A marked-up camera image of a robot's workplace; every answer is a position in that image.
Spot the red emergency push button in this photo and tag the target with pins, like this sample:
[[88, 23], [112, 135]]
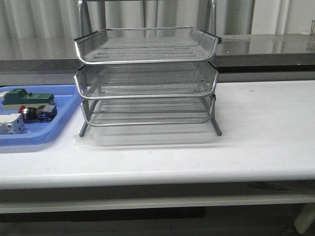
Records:
[[44, 113]]

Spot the grey back counter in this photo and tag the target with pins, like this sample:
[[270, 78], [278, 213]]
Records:
[[236, 53]]

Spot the green and beige switch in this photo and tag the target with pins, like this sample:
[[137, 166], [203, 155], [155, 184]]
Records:
[[12, 100]]

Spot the white circuit breaker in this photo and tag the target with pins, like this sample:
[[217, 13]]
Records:
[[11, 124]]

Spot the white table leg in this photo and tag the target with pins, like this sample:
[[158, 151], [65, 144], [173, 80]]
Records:
[[305, 218]]

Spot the blue plastic tray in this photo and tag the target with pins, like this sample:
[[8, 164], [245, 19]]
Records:
[[67, 101]]

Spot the silver mesh tray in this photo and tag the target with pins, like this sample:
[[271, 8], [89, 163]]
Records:
[[171, 79], [139, 111], [146, 45]]

